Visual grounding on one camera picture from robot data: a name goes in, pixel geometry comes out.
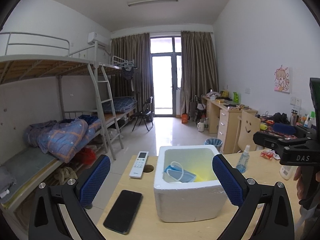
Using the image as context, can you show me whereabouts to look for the blue face mask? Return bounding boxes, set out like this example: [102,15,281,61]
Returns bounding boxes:
[164,161,196,183]

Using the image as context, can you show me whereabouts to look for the right hand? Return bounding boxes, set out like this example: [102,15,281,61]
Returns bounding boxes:
[293,167,305,200]

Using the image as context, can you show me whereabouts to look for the red snack packet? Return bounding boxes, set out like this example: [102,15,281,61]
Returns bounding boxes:
[260,150,280,160]

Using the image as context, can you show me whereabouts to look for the wooden smiley chair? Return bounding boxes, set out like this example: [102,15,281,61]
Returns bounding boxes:
[233,111,261,153]

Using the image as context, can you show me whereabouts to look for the cartoon girl poster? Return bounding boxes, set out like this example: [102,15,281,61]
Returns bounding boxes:
[274,66,291,93]

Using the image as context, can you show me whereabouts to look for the wooden desk with drawers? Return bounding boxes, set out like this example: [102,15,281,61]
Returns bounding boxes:
[201,96,242,154]

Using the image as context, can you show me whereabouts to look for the blue lined trash bin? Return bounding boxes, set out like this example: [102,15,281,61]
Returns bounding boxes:
[204,138,223,152]

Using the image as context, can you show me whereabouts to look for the green bag on desk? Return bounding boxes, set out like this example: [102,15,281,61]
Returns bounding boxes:
[233,92,239,103]

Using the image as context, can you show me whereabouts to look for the black smartphone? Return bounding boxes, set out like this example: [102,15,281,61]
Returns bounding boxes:
[103,190,143,235]

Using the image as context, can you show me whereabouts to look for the white thermos kettle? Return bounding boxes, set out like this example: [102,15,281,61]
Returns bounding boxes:
[197,119,205,132]

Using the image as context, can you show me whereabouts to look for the white foam box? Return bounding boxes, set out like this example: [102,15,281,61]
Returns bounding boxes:
[153,145,227,223]

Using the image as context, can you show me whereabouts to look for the blue plaid quilt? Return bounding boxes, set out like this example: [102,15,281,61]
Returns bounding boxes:
[23,115,101,163]

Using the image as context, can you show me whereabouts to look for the orange bag on floor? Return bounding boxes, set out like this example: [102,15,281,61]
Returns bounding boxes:
[181,113,188,124]

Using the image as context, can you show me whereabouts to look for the right brown curtain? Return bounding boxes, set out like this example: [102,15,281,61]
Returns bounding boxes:
[180,31,219,114]

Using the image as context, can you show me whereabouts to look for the brown curtain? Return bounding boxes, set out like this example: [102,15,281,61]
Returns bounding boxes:
[111,33,153,109]
[180,31,219,114]

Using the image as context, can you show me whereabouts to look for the white remote control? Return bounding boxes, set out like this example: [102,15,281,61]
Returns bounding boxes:
[129,151,149,179]

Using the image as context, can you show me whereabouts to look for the metal bunk bed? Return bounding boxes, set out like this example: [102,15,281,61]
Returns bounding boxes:
[0,31,138,221]

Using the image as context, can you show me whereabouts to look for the black folding chair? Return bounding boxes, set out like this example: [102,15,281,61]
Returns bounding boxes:
[132,96,153,132]

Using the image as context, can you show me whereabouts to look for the far folded blue bedding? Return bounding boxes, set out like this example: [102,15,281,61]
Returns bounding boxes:
[102,96,137,114]

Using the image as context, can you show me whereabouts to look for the glass balcony door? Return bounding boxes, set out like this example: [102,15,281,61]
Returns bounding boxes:
[150,36,182,117]

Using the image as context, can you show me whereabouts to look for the left brown curtain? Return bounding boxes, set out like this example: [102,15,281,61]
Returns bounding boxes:
[111,33,153,109]

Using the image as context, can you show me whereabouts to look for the white air conditioner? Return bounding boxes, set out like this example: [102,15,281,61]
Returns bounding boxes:
[87,32,110,46]

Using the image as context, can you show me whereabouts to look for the ceiling tube light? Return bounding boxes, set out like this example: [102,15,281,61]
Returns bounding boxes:
[127,0,179,7]

